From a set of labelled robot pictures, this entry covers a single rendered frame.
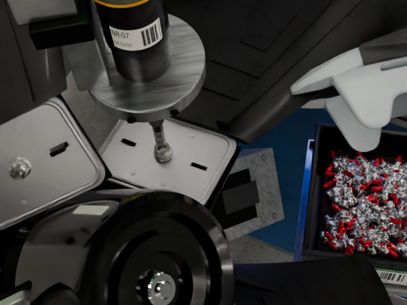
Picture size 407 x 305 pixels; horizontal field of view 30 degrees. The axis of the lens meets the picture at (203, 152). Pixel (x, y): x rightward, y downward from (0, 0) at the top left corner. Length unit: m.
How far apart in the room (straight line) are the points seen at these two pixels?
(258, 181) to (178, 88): 0.32
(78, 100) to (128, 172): 1.48
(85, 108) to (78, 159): 1.52
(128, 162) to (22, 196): 0.09
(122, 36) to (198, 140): 0.17
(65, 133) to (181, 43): 0.09
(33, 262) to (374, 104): 0.25
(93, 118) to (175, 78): 1.55
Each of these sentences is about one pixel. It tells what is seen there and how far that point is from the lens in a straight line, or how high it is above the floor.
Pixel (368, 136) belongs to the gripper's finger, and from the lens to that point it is 0.58.
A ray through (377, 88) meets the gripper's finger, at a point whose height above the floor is 1.20.
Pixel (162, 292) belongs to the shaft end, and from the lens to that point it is 0.46.
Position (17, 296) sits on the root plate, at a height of 1.25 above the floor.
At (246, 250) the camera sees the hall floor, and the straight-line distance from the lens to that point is 1.77.
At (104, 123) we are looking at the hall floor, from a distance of 1.95.
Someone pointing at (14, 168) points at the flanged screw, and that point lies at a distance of 0.47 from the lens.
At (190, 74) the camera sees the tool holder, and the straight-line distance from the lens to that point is 0.42.
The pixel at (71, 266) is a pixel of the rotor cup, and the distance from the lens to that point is 0.43.
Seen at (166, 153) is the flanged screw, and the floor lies 1.20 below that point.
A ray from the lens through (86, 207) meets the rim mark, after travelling 0.46.
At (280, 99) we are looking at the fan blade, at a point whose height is 1.19.
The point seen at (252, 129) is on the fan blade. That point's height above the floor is 1.19.
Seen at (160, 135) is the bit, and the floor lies 1.22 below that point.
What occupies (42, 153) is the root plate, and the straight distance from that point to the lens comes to 0.47.
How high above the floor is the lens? 1.66
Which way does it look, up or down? 62 degrees down
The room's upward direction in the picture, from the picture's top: 7 degrees counter-clockwise
